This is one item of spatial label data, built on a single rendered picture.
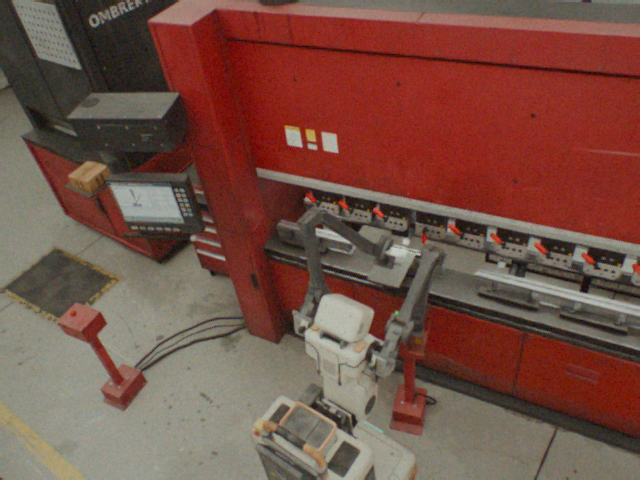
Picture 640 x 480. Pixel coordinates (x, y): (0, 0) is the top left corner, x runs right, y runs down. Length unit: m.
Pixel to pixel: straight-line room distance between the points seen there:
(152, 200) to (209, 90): 0.68
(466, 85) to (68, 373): 3.35
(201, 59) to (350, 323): 1.36
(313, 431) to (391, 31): 1.72
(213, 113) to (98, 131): 0.56
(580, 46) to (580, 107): 0.25
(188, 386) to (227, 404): 0.33
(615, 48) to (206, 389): 3.05
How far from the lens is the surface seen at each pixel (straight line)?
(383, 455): 3.21
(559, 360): 3.20
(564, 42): 2.24
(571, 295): 3.03
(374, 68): 2.50
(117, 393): 4.02
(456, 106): 2.45
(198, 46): 2.68
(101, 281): 4.98
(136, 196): 3.07
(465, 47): 2.31
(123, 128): 2.85
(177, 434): 3.83
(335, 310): 2.35
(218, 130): 2.86
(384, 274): 2.98
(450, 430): 3.61
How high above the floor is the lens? 3.16
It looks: 42 degrees down
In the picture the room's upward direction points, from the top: 9 degrees counter-clockwise
